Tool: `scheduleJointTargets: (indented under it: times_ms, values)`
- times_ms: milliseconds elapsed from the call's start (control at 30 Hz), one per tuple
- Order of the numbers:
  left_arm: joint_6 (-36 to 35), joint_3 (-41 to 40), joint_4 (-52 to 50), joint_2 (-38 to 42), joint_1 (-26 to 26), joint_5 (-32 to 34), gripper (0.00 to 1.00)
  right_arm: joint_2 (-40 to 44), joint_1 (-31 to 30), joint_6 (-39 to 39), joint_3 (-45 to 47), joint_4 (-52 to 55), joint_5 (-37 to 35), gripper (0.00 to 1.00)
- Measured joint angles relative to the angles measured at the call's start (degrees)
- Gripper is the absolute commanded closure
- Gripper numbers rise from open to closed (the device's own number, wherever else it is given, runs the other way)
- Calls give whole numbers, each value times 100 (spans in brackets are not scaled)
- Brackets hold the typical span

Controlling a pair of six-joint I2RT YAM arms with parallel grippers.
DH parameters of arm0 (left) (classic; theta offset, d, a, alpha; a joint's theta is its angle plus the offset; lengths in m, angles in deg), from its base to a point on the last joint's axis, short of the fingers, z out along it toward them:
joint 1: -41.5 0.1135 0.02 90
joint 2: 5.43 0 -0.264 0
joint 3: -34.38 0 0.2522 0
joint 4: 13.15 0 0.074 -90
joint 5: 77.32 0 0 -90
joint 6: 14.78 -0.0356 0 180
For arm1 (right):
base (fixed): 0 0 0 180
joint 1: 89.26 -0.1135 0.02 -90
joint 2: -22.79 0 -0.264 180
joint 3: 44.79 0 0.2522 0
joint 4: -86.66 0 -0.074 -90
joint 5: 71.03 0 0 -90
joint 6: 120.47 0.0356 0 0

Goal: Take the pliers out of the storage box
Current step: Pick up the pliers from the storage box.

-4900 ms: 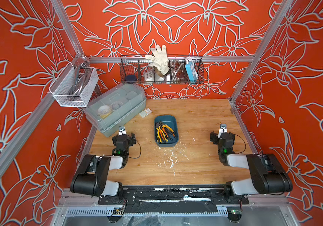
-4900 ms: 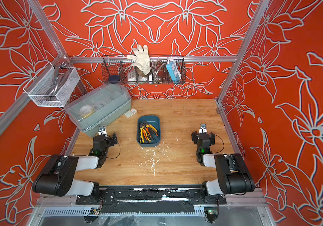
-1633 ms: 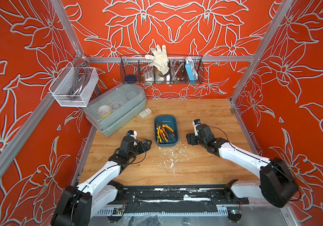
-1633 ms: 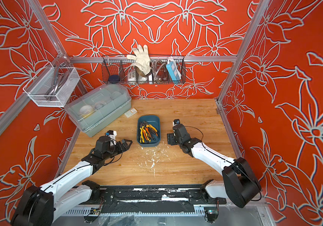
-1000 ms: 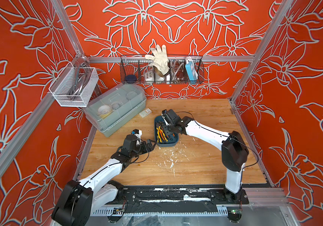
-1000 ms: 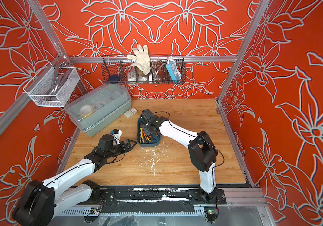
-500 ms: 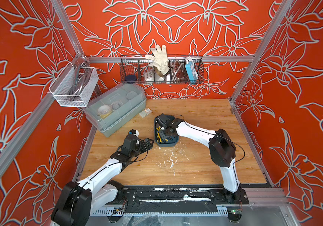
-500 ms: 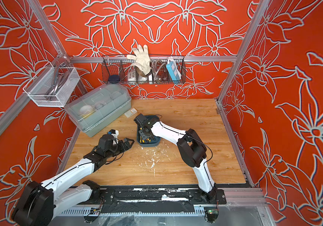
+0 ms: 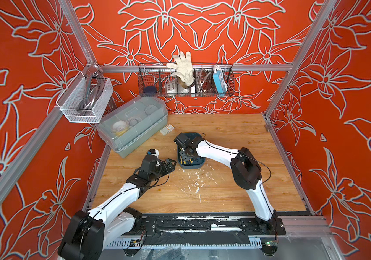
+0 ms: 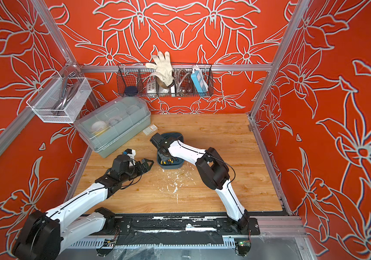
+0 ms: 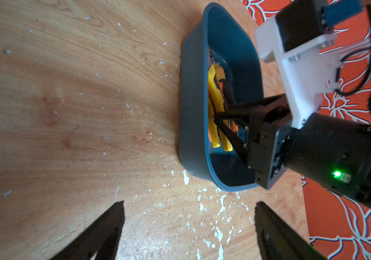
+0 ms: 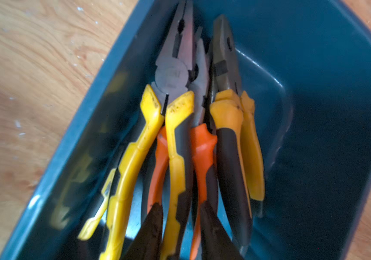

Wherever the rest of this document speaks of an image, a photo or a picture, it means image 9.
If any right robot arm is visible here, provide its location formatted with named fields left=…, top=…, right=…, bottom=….
left=174, top=133, right=286, bottom=236

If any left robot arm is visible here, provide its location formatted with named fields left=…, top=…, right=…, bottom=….
left=58, top=149, right=177, bottom=260

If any teal plastic storage box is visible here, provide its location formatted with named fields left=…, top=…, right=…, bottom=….
left=177, top=132, right=206, bottom=170

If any light blue box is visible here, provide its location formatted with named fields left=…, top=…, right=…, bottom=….
left=212, top=65, right=228, bottom=95

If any small white orange carton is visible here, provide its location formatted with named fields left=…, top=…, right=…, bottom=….
left=160, top=124, right=175, bottom=135

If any translucent grey tool case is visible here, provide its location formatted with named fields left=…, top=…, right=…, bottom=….
left=96, top=96, right=168, bottom=158

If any white power strip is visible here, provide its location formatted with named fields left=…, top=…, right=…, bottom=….
left=165, top=79, right=178, bottom=95

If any dark round can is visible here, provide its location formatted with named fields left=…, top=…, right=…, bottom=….
left=143, top=86, right=157, bottom=96

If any white work glove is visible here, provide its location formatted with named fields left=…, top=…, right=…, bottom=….
left=166, top=52, right=195, bottom=88

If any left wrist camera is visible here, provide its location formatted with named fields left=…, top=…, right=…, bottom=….
left=147, top=148, right=159, bottom=158

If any black wire wall basket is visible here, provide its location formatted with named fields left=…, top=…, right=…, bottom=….
left=138, top=63, right=236, bottom=98

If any white mesh wall basket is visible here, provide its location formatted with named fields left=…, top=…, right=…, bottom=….
left=56, top=72, right=113, bottom=124

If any black mounting base rail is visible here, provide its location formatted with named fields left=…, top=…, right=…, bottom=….
left=125, top=212, right=287, bottom=236

